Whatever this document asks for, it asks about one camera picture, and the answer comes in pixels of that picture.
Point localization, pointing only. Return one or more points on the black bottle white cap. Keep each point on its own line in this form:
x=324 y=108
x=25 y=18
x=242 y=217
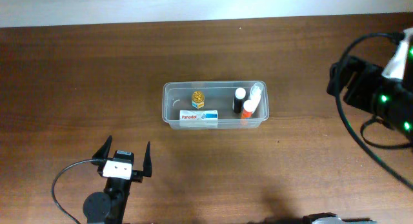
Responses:
x=239 y=97

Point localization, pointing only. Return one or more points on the gold-lid balm jar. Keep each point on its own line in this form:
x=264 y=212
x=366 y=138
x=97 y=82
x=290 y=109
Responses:
x=198 y=99

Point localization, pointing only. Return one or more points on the white Panadol box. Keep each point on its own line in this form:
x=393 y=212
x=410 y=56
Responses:
x=198 y=116

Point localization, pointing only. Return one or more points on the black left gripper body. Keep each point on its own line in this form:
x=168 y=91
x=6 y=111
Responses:
x=137 y=175

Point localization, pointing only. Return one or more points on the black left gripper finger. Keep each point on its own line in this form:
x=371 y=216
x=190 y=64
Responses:
x=147 y=163
x=103 y=152

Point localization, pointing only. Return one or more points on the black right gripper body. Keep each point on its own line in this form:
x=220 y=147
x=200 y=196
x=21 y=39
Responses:
x=364 y=89

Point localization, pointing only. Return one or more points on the orange bottle white cap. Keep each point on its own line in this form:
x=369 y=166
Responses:
x=248 y=108

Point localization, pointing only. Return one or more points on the white calamine lotion bottle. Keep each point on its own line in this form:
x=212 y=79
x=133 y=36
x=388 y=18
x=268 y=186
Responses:
x=255 y=95

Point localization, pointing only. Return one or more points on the clear plastic container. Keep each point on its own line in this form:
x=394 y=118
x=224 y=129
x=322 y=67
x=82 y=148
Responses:
x=219 y=96

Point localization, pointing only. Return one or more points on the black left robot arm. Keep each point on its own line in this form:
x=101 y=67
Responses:
x=108 y=206

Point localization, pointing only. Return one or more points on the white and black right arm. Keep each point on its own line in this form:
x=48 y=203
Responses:
x=384 y=92

